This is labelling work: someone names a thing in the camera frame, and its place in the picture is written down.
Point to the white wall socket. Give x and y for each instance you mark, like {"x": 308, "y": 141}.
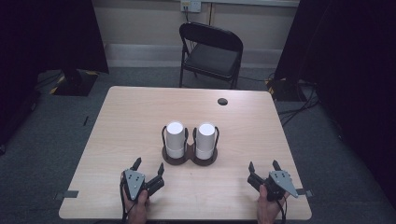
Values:
{"x": 190, "y": 5}

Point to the stack of white paper cups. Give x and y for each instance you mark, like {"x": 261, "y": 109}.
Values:
{"x": 205, "y": 141}
{"x": 175, "y": 140}

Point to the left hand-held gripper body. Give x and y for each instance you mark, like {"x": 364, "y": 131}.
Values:
{"x": 134, "y": 184}

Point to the person's left hand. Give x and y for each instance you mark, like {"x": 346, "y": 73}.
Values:
{"x": 138, "y": 210}

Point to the person's right hand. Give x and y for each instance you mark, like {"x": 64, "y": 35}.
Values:
{"x": 267, "y": 211}

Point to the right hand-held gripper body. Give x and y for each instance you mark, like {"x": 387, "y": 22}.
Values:
{"x": 280, "y": 182}

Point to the black stand base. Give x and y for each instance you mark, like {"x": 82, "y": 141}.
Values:
{"x": 76, "y": 84}
{"x": 286, "y": 90}

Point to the grey tape strip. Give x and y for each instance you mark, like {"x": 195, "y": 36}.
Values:
{"x": 305, "y": 193}
{"x": 67, "y": 194}

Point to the black curtain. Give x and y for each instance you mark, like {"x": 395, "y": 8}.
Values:
{"x": 46, "y": 37}
{"x": 351, "y": 62}

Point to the black folding chair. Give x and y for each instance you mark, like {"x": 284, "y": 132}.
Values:
{"x": 213, "y": 59}

